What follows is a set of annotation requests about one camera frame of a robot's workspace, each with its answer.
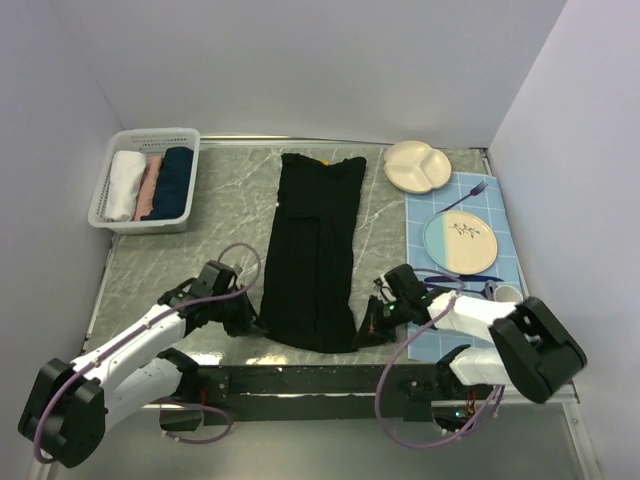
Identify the cream divided dish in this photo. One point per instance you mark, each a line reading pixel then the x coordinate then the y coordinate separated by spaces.
pixel 415 167

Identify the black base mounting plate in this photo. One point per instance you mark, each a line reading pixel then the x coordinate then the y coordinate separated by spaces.
pixel 297 392

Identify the pink rolled t-shirt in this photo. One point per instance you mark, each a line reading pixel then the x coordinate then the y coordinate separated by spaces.
pixel 147 189

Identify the purple plastic fork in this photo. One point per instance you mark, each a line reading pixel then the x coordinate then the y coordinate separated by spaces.
pixel 465 192

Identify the navy rolled t-shirt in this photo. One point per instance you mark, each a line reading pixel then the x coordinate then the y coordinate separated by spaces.
pixel 172 186

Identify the white plastic basket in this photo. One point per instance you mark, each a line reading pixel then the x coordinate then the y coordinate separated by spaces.
pixel 150 142

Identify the blue grey cup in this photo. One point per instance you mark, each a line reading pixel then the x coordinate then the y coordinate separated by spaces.
pixel 507 294

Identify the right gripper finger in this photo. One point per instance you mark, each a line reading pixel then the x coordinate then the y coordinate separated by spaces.
pixel 374 308
pixel 380 335

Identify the cream and blue plate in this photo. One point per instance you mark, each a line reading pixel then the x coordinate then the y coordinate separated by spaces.
pixel 460 242

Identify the black daisy t-shirt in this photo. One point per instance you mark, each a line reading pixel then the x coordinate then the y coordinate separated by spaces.
pixel 310 259

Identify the purple plastic knife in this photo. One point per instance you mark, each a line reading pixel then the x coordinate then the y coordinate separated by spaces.
pixel 463 278

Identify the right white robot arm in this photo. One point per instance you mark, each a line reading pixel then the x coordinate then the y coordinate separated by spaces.
pixel 519 344

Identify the white rolled t-shirt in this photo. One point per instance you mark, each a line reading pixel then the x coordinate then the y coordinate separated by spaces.
pixel 127 169

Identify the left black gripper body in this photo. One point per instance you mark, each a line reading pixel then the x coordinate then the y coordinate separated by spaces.
pixel 234 313

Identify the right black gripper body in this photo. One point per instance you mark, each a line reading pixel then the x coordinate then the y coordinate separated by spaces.
pixel 396 313

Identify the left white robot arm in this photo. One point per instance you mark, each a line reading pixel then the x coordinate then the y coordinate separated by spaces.
pixel 72 405

